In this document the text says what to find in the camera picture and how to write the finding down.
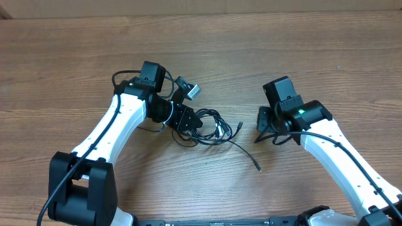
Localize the thick black USB cable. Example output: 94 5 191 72
171 108 244 148

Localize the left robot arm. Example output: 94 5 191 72
37 61 202 226

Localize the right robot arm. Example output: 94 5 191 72
255 76 401 225

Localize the thin black USB-C cable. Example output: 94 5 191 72
188 131 263 173

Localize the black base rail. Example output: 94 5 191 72
133 216 308 226

